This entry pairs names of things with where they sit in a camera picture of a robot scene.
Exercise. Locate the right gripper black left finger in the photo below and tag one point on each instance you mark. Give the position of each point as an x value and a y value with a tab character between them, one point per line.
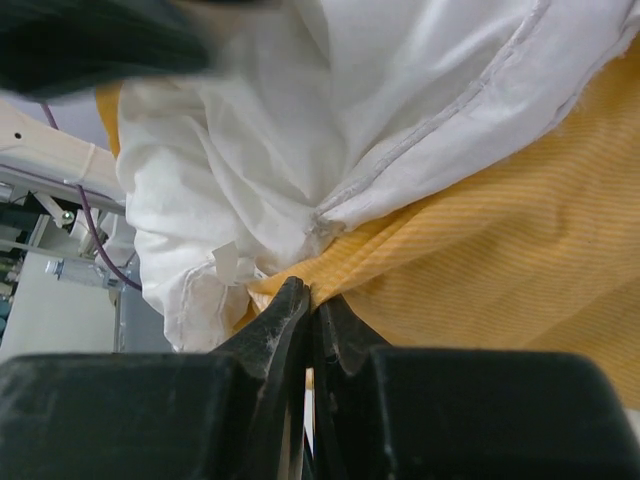
236	412

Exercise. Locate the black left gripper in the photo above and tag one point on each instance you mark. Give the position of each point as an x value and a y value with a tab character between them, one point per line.
56	48

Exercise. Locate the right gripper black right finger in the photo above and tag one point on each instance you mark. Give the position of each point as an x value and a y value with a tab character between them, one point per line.
385	412

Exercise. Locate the blue yellow Mickey pillowcase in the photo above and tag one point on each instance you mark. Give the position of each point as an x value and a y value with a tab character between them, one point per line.
538	251

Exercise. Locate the white pillow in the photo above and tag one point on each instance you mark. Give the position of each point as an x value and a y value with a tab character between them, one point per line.
323	115

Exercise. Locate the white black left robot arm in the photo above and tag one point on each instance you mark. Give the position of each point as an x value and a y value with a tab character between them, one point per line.
33	148

